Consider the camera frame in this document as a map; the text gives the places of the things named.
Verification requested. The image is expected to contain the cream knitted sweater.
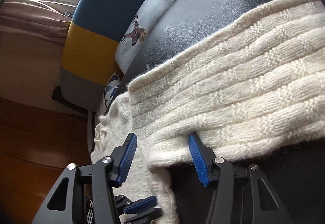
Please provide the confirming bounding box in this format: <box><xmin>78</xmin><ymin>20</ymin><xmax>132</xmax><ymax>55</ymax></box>
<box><xmin>90</xmin><ymin>0</ymin><xmax>325</xmax><ymax>224</ymax></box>

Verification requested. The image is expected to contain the grey yellow blue sofa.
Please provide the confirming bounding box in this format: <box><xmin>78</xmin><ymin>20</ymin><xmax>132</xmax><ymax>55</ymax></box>
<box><xmin>59</xmin><ymin>0</ymin><xmax>198</xmax><ymax>150</ymax></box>

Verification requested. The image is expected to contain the geometric print pillow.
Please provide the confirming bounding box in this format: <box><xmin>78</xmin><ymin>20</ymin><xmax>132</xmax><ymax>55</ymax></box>
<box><xmin>104</xmin><ymin>70</ymin><xmax>125</xmax><ymax>114</ymax></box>

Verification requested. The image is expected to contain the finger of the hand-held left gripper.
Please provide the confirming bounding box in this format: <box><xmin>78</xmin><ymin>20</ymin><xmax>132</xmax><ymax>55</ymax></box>
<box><xmin>124</xmin><ymin>207</ymin><xmax>163</xmax><ymax>224</ymax></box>
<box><xmin>114</xmin><ymin>195</ymin><xmax>158</xmax><ymax>215</ymax></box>

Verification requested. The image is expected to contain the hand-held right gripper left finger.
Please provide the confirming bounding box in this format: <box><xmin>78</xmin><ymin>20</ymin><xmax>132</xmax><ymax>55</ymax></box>
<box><xmin>32</xmin><ymin>133</ymin><xmax>138</xmax><ymax>224</ymax></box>

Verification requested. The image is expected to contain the brown wooden wardrobe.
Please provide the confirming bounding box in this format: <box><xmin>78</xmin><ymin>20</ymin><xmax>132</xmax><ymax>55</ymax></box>
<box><xmin>0</xmin><ymin>97</ymin><xmax>102</xmax><ymax>224</ymax></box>

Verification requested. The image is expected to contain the black leather bench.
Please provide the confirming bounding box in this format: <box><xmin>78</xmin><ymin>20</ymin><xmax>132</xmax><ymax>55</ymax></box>
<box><xmin>105</xmin><ymin>0</ymin><xmax>325</xmax><ymax>224</ymax></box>

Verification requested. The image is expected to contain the grey deer print pillow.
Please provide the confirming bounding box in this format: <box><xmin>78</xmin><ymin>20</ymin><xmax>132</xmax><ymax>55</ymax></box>
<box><xmin>115</xmin><ymin>0</ymin><xmax>179</xmax><ymax>75</ymax></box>

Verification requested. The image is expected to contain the patterned beige curtain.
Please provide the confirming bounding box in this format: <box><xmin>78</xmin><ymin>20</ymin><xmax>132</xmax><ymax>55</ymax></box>
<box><xmin>0</xmin><ymin>0</ymin><xmax>74</xmax><ymax>47</ymax></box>

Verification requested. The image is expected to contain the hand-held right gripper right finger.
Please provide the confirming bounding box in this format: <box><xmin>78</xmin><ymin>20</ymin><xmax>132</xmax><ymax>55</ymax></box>
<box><xmin>188</xmin><ymin>133</ymin><xmax>292</xmax><ymax>224</ymax></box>

